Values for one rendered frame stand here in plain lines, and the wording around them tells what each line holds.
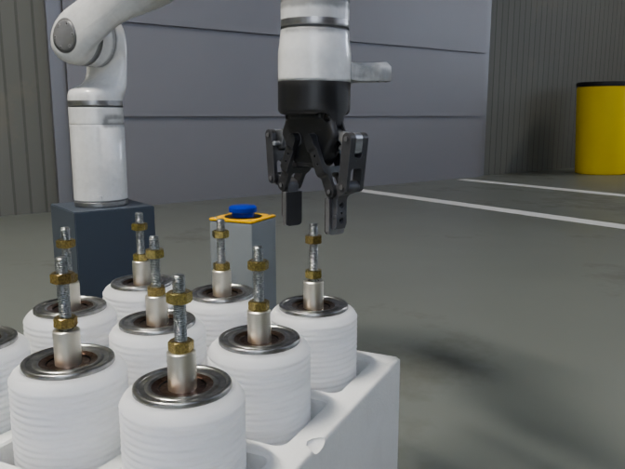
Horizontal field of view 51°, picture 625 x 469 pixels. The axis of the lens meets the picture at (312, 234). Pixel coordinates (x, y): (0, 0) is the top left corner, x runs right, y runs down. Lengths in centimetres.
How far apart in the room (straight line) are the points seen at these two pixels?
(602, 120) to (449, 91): 130
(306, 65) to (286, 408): 32
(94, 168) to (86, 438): 67
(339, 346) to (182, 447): 25
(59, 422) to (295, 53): 39
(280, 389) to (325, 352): 11
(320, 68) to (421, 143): 395
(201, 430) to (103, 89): 79
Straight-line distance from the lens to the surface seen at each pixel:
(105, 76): 121
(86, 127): 117
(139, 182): 343
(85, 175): 118
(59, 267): 57
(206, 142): 358
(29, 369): 59
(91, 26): 114
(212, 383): 52
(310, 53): 65
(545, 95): 578
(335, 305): 71
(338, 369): 70
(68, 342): 58
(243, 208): 92
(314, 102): 65
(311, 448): 59
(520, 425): 106
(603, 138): 550
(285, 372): 58
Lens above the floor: 46
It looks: 10 degrees down
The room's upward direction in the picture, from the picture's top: straight up
